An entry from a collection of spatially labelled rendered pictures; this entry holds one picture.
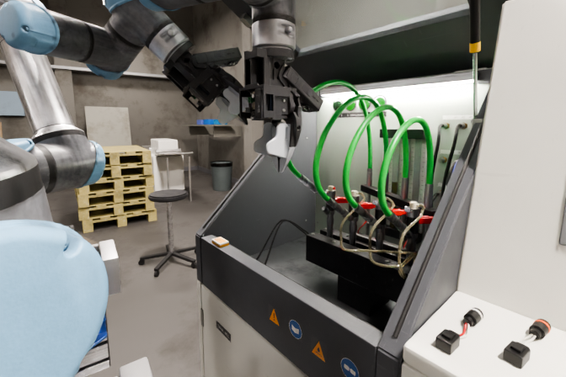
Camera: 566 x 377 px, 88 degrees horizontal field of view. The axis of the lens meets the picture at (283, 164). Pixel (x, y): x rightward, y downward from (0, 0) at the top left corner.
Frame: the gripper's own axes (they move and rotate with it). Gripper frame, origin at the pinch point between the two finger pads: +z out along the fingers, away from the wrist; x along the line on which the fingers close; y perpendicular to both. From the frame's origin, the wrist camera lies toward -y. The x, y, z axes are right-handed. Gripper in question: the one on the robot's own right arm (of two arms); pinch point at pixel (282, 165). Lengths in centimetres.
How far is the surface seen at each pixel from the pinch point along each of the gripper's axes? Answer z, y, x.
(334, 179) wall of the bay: 14, -57, -33
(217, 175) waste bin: 90, -245, -471
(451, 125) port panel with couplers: -7, -57, 9
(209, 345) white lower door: 63, -3, -40
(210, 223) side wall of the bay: 24, -7, -43
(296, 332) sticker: 35.5, -3.0, 1.0
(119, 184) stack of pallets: 67, -50, -372
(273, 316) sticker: 36.0, -3.0, -6.7
